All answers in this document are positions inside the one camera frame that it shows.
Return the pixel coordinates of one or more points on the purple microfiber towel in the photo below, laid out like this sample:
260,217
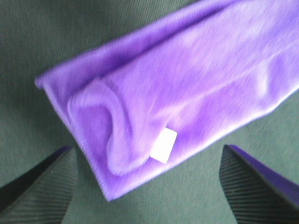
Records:
202,72

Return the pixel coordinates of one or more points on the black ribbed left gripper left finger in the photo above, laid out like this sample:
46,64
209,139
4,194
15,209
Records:
41,195

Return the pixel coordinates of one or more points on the black fabric table cover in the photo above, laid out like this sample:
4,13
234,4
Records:
37,34

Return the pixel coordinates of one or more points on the white towel label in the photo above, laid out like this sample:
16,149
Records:
163,145

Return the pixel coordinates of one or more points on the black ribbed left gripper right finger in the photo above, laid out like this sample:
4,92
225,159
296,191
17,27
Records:
255,193

